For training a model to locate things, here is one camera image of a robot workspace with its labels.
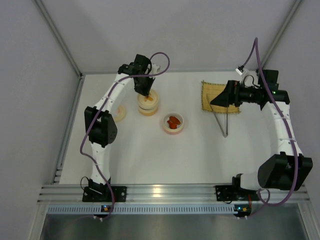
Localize pink lunch box bowl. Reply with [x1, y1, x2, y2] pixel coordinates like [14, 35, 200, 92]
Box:
[162, 112, 185, 135]

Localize slotted cable duct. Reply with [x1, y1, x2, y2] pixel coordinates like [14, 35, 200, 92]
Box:
[47, 204, 240, 215]

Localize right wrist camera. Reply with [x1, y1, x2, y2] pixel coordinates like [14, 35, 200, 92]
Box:
[235, 65, 246, 76]

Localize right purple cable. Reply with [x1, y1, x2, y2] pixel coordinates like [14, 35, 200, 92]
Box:
[243, 37, 300, 221]

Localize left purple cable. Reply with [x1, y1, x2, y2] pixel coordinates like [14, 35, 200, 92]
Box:
[79, 51, 171, 221]

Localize woven bamboo tray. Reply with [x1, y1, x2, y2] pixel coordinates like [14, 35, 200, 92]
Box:
[201, 80, 241, 114]

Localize aluminium mounting rail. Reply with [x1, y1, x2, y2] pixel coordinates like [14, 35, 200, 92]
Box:
[37, 183, 308, 203]

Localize purple cable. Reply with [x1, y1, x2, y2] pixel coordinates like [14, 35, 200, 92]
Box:
[79, 51, 171, 221]
[243, 37, 300, 221]

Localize red chicken drumstick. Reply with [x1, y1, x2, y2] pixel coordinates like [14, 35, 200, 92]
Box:
[167, 120, 178, 130]

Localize cream lid pink valve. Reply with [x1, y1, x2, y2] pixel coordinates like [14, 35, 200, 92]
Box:
[114, 105, 127, 123]

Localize cream lunch box lid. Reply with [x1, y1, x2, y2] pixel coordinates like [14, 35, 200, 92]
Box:
[137, 89, 159, 110]

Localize steel food tongs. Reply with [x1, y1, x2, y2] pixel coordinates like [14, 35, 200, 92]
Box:
[206, 94, 229, 138]

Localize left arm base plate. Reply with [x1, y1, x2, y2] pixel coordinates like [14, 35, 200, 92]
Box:
[82, 185, 127, 203]

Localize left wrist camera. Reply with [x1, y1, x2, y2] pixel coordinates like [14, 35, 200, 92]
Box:
[150, 64, 161, 75]

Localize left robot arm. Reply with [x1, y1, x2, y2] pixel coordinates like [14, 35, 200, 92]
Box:
[80, 54, 155, 194]

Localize orange fried chicken wing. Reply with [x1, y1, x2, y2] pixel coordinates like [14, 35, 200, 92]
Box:
[169, 116, 181, 125]

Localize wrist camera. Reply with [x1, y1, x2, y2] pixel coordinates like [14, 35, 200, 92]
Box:
[150, 64, 161, 75]
[235, 65, 246, 76]

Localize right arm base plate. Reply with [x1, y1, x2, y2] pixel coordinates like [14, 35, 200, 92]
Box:
[214, 185, 259, 202]

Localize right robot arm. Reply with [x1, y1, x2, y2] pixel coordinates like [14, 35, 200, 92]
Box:
[206, 70, 313, 194]

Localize orange lunch box bowl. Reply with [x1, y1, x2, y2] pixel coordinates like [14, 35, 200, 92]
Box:
[138, 104, 159, 117]

